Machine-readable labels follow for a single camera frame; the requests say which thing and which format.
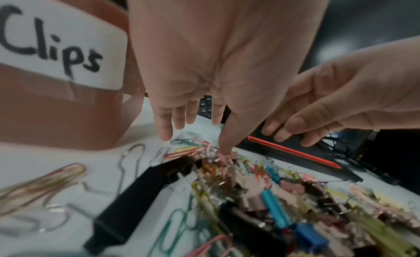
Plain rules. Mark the brown cardboard box with label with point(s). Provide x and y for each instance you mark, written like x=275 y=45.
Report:
x=59 y=108

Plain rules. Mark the red pen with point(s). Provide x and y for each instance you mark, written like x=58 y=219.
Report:
x=292 y=151

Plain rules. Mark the pink paper clip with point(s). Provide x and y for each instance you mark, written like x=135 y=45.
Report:
x=210 y=244

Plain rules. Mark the green paper clip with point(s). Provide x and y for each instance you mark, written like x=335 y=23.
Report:
x=170 y=232

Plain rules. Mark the black device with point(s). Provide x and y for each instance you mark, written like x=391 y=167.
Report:
x=393 y=152

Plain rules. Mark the person's right hand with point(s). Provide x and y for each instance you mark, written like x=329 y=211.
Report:
x=354 y=87

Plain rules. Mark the pile of colourful clips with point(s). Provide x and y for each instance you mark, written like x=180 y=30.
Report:
x=279 y=199

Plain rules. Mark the black keyboard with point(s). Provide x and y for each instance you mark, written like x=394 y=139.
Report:
x=205 y=108

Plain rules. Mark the bundle of coloured paper clips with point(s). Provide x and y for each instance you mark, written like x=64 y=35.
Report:
x=42 y=183

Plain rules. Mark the person's left hand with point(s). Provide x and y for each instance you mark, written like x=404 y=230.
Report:
x=213 y=48

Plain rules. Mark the large silver paper clip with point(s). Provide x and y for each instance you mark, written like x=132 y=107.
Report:
x=62 y=219
x=141 y=149

